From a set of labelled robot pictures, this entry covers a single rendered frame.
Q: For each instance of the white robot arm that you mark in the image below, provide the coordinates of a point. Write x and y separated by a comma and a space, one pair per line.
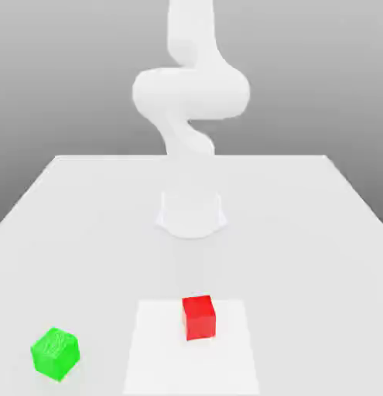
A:
191, 92

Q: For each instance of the small red cube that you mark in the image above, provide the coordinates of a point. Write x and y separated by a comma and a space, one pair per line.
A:
199, 320

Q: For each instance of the small green cube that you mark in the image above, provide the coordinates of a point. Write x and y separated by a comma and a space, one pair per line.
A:
55, 355

